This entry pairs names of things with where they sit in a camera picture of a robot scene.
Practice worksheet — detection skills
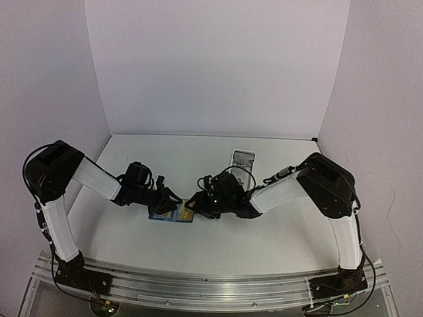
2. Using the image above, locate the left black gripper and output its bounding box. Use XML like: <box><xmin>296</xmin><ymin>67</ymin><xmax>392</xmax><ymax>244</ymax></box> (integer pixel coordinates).
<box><xmin>133</xmin><ymin>182</ymin><xmax>182</xmax><ymax>214</ymax></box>

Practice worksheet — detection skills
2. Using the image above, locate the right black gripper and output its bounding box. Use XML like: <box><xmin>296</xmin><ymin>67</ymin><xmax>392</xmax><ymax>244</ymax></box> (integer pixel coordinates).
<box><xmin>185</xmin><ymin>191</ymin><xmax>234</xmax><ymax>219</ymax></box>

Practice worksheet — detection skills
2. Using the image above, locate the gold credit card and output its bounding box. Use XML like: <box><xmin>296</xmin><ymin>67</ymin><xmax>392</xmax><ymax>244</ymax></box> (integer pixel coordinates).
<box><xmin>176</xmin><ymin>204</ymin><xmax>194</xmax><ymax>223</ymax></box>
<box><xmin>149</xmin><ymin>211</ymin><xmax>175</xmax><ymax>222</ymax></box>

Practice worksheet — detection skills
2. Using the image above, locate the blue card holder wallet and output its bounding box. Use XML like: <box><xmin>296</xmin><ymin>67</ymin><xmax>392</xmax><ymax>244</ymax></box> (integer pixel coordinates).
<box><xmin>148</xmin><ymin>199</ymin><xmax>194</xmax><ymax>223</ymax></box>

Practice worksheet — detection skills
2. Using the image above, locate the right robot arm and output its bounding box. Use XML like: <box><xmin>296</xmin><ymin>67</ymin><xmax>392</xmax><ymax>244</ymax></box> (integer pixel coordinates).
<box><xmin>184</xmin><ymin>153</ymin><xmax>367</xmax><ymax>299</ymax></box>

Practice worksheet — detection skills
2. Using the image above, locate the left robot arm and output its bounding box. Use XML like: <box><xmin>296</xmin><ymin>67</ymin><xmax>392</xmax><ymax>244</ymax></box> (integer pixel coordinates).
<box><xmin>22</xmin><ymin>140</ymin><xmax>182</xmax><ymax>297</ymax></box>

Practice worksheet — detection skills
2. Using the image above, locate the white plastic tray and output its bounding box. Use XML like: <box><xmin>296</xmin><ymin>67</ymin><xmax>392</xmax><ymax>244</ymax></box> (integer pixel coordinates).
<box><xmin>229</xmin><ymin>149</ymin><xmax>256</xmax><ymax>191</ymax></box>

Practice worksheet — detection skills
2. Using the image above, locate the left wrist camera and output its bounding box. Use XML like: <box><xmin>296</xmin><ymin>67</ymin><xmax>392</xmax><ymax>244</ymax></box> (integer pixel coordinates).
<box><xmin>153</xmin><ymin>175</ymin><xmax>165</xmax><ymax>190</ymax></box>

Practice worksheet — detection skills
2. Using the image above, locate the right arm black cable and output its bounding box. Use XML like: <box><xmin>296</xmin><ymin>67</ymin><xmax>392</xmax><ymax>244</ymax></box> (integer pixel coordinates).
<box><xmin>196</xmin><ymin>164</ymin><xmax>257</xmax><ymax>191</ymax></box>

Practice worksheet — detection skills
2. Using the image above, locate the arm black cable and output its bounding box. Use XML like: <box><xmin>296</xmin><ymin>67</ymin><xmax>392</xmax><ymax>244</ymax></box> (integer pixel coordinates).
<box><xmin>21</xmin><ymin>142</ymin><xmax>57</xmax><ymax>199</ymax></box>
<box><xmin>196</xmin><ymin>164</ymin><xmax>257</xmax><ymax>191</ymax></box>

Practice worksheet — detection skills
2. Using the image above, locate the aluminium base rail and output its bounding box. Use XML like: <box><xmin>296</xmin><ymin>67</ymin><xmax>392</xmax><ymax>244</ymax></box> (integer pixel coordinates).
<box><xmin>19</xmin><ymin>252</ymin><xmax>399</xmax><ymax>316</ymax></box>

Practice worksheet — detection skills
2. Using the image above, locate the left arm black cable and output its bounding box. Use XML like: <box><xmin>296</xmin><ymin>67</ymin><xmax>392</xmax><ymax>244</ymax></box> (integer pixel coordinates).
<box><xmin>21</xmin><ymin>142</ymin><xmax>57</xmax><ymax>199</ymax></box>

